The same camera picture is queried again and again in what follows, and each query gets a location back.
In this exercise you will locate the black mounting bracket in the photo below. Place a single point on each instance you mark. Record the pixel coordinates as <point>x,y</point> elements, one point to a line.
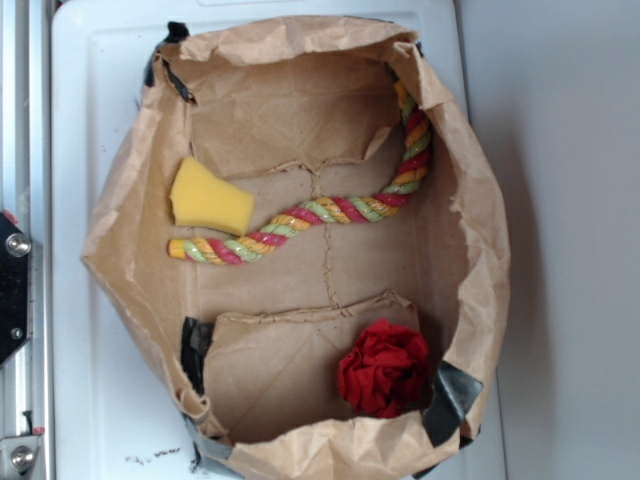
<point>14,288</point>

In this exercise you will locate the yellow sponge piece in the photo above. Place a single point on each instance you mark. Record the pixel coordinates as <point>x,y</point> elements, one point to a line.
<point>200,199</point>

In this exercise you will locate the aluminium frame rail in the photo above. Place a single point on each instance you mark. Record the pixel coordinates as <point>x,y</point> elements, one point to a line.
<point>27,404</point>

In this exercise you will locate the brown paper bag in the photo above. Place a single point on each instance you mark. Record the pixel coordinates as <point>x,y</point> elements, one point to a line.
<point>372,199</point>

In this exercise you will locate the red paper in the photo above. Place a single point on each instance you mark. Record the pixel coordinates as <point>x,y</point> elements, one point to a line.
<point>384,370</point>

